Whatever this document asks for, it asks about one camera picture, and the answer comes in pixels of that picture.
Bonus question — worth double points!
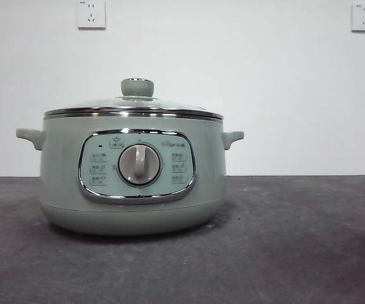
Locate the white wall socket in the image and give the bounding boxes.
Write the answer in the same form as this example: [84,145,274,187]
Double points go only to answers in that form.
[77,0,107,31]
[351,2,365,33]

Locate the pale green electric cooking pot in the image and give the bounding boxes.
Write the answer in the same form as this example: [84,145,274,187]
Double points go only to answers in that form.
[15,111,245,236]

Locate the glass lid with green knob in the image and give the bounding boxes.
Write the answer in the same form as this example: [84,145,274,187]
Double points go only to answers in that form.
[44,77,225,123]

